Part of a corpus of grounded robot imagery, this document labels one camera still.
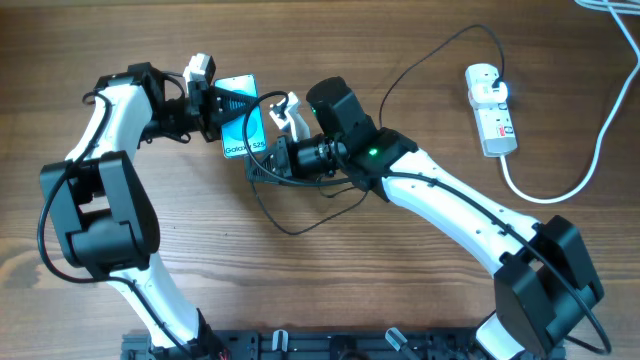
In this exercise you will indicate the white power strip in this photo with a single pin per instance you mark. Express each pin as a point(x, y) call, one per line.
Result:
point(495, 127)

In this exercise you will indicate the turquoise screen smartphone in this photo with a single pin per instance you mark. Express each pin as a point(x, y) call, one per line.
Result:
point(232, 133)

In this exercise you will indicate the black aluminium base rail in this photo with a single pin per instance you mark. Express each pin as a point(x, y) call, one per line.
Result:
point(439, 343)

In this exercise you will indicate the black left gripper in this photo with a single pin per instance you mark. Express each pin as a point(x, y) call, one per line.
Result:
point(209, 110)

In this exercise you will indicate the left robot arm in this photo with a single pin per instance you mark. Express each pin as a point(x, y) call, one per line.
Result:
point(104, 220)

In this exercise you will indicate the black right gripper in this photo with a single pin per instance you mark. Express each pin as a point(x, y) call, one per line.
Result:
point(286, 155)

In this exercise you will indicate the white charger plug adapter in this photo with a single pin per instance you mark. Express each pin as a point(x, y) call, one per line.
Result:
point(487, 95)

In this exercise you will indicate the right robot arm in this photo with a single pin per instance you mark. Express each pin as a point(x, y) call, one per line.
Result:
point(545, 282)

